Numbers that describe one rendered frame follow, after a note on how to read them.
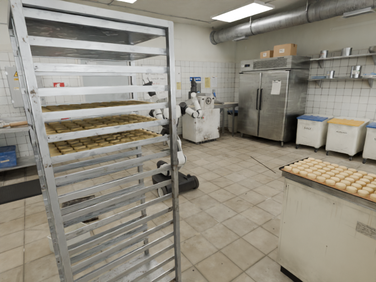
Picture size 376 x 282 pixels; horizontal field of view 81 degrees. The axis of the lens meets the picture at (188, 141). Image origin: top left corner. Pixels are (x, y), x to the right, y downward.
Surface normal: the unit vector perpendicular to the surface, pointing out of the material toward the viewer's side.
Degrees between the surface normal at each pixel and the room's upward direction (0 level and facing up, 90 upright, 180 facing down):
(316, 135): 92
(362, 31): 90
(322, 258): 90
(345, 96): 90
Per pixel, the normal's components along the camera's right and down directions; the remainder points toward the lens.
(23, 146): 0.58, 0.20
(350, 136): -0.78, 0.20
